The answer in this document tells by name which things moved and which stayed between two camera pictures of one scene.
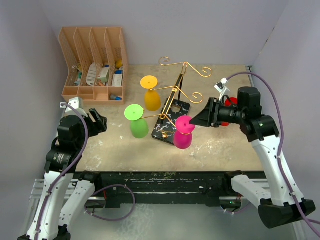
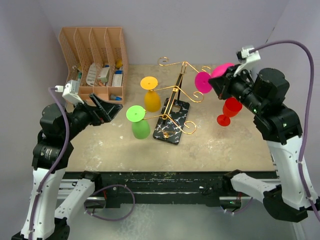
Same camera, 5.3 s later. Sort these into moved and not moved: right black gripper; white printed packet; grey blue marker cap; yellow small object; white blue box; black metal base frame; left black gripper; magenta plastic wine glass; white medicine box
Moved: magenta plastic wine glass; left black gripper; right black gripper
Not moved: black metal base frame; white blue box; white printed packet; yellow small object; grey blue marker cap; white medicine box
